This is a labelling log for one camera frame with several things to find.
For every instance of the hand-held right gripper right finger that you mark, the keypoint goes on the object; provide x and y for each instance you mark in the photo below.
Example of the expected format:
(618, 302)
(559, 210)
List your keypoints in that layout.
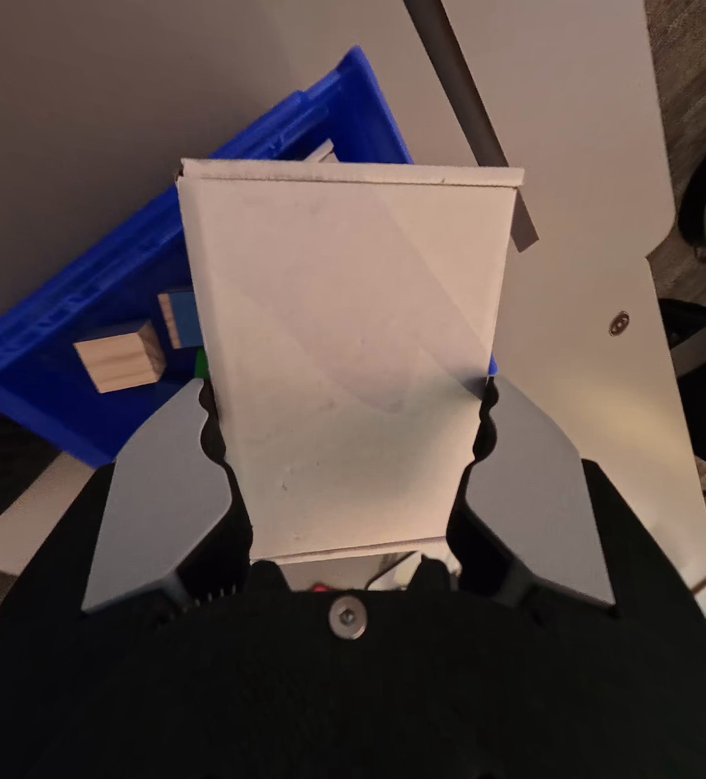
(535, 499)

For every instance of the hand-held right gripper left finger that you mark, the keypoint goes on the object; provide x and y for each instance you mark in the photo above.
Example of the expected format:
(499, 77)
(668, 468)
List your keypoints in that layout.
(158, 499)

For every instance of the white cardboard mailer box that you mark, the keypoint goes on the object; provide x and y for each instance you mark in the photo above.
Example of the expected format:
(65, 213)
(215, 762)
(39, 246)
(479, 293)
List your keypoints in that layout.
(347, 335)
(322, 152)

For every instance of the blue plastic storage bin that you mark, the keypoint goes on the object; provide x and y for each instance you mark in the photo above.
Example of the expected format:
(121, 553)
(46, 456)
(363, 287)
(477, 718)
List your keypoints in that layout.
(255, 182)

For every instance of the green wooden cube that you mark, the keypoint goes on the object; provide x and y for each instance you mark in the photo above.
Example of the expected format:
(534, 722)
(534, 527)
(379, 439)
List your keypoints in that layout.
(199, 365)

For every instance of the natural wooden cube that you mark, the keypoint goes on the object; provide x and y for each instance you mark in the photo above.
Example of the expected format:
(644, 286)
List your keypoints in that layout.
(119, 362)

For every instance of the blue painted wooden cube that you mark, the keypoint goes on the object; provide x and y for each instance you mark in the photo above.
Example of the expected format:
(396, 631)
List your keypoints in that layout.
(185, 316)

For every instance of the metal table screw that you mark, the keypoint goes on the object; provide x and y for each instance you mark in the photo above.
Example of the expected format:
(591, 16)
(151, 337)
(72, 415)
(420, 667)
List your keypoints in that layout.
(619, 323)

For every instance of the black tape strip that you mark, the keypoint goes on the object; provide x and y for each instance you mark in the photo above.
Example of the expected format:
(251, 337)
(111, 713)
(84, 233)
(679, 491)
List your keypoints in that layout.
(456, 73)

